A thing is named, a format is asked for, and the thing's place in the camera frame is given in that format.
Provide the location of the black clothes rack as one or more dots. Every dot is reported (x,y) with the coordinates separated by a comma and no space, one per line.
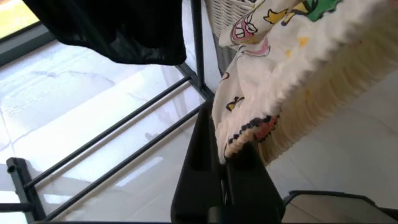
(197,46)

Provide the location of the black garment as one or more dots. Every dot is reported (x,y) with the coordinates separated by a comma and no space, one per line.
(109,28)

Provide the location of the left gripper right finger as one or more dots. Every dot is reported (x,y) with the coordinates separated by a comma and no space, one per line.
(252,193)

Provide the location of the window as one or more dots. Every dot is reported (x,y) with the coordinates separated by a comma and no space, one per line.
(25,46)

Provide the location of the cream printed garment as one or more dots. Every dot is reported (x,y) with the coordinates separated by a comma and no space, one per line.
(280,77)

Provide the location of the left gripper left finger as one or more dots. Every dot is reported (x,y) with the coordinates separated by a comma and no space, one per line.
(196,193)

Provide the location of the white laundry basket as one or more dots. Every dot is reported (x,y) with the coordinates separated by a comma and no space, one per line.
(224,15)

